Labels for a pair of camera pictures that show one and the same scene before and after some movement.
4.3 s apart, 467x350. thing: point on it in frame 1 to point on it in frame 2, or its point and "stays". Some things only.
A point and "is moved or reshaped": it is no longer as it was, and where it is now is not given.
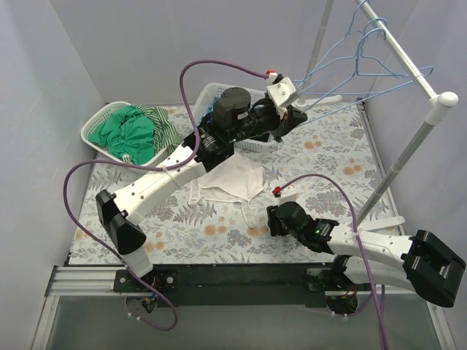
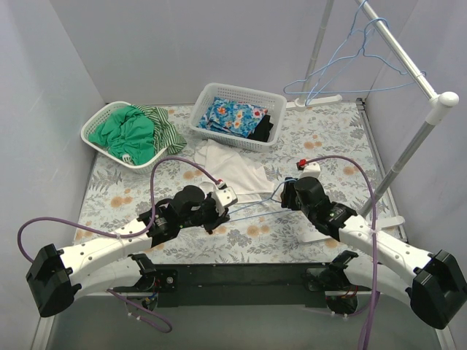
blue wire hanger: [357, 38] to [271, 198]
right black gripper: [272, 222] to [289, 195]
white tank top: [238, 179] is moved or reshaped
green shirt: [129, 133] stays
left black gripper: [279, 122] to [214, 215]
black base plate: [235, 285] stays
